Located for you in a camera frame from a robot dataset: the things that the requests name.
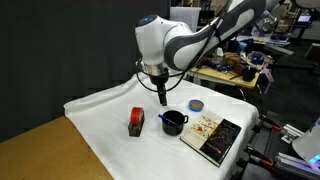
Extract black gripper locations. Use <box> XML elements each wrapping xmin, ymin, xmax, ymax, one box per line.
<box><xmin>148</xmin><ymin>71</ymin><xmax>170</xmax><ymax>107</ymax></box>

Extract black marker blue cap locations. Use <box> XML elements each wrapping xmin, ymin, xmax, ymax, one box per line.
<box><xmin>157</xmin><ymin>114</ymin><xmax>179</xmax><ymax>127</ymax></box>

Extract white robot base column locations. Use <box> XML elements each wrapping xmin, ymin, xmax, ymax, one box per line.
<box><xmin>292</xmin><ymin>117</ymin><xmax>320</xmax><ymax>168</ymax></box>

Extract red tape roll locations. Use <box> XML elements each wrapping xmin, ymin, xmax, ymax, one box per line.
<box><xmin>129</xmin><ymin>107</ymin><xmax>145</xmax><ymax>127</ymax></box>

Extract blue bowl brown contents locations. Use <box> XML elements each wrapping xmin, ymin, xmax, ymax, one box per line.
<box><xmin>188</xmin><ymin>99</ymin><xmax>205</xmax><ymax>113</ymax></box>

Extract white tablecloth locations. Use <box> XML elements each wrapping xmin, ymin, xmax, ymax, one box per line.
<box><xmin>63</xmin><ymin>66</ymin><xmax>260</xmax><ymax>180</ymax></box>

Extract cluttered wooden work table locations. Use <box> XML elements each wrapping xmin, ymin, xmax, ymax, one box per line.
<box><xmin>188</xmin><ymin>65</ymin><xmax>261</xmax><ymax>89</ymax></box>

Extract black and white book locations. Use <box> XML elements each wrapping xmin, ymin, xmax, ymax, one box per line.
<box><xmin>179</xmin><ymin>110</ymin><xmax>242</xmax><ymax>168</ymax></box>

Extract clear plastic storage bin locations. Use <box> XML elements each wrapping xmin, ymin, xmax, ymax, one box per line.
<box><xmin>169</xmin><ymin>6</ymin><xmax>202</xmax><ymax>26</ymax></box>

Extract small black pot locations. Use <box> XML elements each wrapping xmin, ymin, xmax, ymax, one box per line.
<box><xmin>242</xmin><ymin>65</ymin><xmax>258</xmax><ymax>82</ymax></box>

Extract blue round device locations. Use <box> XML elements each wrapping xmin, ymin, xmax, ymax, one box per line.
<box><xmin>249</xmin><ymin>51</ymin><xmax>265</xmax><ymax>66</ymax></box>

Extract black backdrop curtain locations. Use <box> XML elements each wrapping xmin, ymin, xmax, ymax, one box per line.
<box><xmin>0</xmin><ymin>0</ymin><xmax>169</xmax><ymax>144</ymax></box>

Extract black perforated breadboard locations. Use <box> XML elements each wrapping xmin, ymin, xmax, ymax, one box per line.
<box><xmin>238</xmin><ymin>121</ymin><xmax>320</xmax><ymax>180</ymax></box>

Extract black orange bar clamp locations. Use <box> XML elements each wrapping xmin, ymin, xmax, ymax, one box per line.
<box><xmin>257</xmin><ymin>114</ymin><xmax>284</xmax><ymax>133</ymax></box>
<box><xmin>244</xmin><ymin>145</ymin><xmax>278</xmax><ymax>168</ymax></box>

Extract black cup with handle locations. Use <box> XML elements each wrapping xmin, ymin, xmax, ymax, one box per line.
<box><xmin>161</xmin><ymin>110</ymin><xmax>190</xmax><ymax>137</ymax></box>

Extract lavender plastic bracket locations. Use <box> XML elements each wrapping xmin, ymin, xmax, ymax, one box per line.
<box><xmin>261</xmin><ymin>66</ymin><xmax>275</xmax><ymax>95</ymax></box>

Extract aluminium mounting bracket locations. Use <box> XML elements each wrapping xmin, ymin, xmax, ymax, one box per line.
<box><xmin>280</xmin><ymin>123</ymin><xmax>305</xmax><ymax>145</ymax></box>

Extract aluminium extrusion rail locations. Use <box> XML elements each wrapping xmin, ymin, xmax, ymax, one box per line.
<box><xmin>273</xmin><ymin>151</ymin><xmax>320</xmax><ymax>177</ymax></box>

